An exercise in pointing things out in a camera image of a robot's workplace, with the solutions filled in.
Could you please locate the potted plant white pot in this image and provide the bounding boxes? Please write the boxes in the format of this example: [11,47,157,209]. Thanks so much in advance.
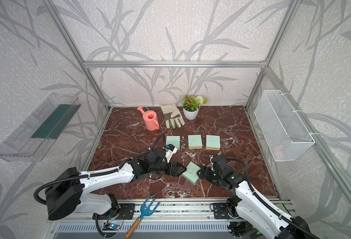
[182,95,208,120]

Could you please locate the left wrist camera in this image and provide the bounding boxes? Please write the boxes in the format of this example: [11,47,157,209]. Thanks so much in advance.
[164,144,178,163]

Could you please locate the blue garden fork wooden handle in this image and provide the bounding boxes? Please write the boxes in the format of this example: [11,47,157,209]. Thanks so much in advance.
[125,195,160,239]

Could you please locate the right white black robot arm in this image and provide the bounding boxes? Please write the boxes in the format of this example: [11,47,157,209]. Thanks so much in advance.
[197,155,318,239]

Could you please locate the pink watering can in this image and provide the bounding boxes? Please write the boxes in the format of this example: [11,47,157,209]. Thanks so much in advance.
[137,107,159,131]

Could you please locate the white wire mesh basket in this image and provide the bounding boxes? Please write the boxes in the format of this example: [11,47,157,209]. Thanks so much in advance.
[254,90,315,162]

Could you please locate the small circuit board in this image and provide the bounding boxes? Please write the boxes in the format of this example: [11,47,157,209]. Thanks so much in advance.
[103,222,122,231]

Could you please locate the grey work gloves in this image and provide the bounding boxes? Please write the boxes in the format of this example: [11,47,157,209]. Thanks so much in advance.
[161,104,185,129]

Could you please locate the clear plastic wall shelf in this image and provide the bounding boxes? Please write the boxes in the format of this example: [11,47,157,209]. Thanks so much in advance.
[0,93,81,162]

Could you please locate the mint drawer jewelry box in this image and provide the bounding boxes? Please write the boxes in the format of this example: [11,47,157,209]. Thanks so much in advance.
[188,134,203,149]

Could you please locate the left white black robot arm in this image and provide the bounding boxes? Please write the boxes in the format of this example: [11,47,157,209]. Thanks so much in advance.
[33,144,186,221]

